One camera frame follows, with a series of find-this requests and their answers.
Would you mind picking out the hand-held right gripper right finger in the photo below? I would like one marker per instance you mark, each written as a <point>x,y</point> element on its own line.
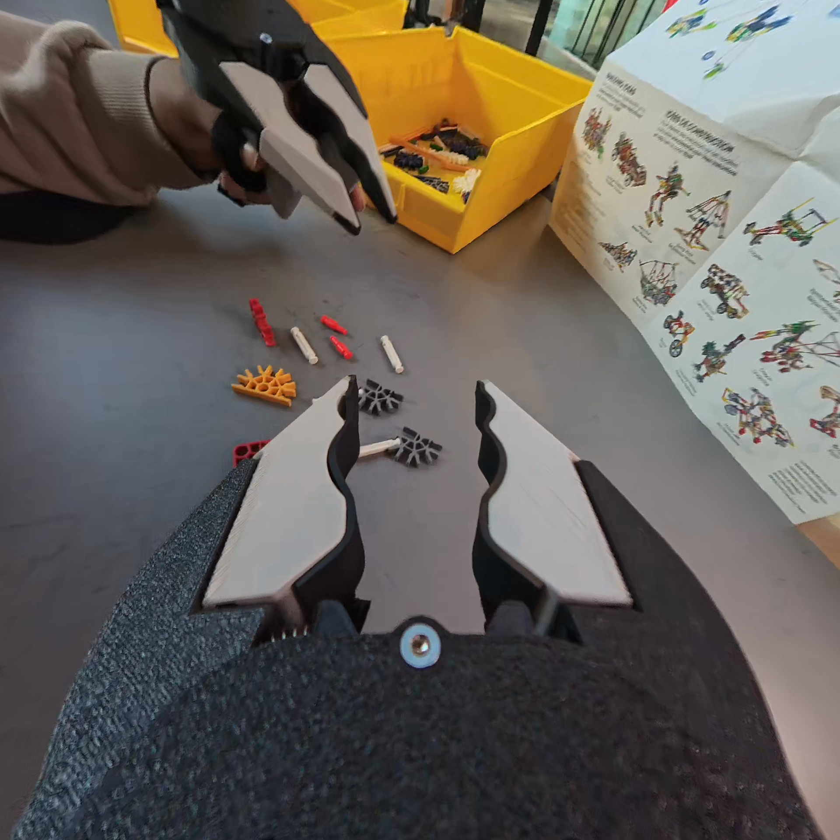
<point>551,525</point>

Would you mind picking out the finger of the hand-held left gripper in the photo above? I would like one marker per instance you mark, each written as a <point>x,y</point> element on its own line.
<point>295,157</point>
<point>348,124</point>

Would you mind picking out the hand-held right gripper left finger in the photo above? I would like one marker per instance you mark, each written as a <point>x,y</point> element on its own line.
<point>282,525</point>

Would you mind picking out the red connector piece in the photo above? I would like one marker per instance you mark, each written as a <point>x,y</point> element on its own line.
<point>248,451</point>
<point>261,321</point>

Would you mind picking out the pile of colourful building pieces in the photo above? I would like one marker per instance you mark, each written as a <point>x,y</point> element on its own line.
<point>426,151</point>

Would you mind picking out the short white rod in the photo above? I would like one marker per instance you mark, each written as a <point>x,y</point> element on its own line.
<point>304,344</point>
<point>392,354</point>
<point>377,448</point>

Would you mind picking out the yellow connector piece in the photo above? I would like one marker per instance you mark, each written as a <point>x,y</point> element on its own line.
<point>262,388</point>

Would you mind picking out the grey half-round connector piece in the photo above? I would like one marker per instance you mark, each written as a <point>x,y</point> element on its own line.
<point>380,397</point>

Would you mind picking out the yellow plastic bin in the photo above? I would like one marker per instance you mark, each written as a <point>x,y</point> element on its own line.
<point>512,92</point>
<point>131,26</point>

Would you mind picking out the short red rod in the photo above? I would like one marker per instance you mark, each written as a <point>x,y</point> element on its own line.
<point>340,347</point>
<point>333,324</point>

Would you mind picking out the person's left forearm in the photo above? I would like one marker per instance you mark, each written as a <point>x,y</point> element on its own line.
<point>65,118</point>

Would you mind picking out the grey desk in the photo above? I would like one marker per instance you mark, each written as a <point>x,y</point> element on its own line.
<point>525,315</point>

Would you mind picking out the person's left hand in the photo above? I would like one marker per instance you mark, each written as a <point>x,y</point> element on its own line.
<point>184,124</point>

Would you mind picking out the black wrist rest pad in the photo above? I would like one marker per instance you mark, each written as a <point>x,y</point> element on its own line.
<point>52,220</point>

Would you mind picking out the building set cardboard box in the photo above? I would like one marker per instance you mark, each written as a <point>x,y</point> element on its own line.
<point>827,535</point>

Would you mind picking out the folded building instruction booklet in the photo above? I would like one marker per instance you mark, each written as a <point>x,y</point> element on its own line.
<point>722,98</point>

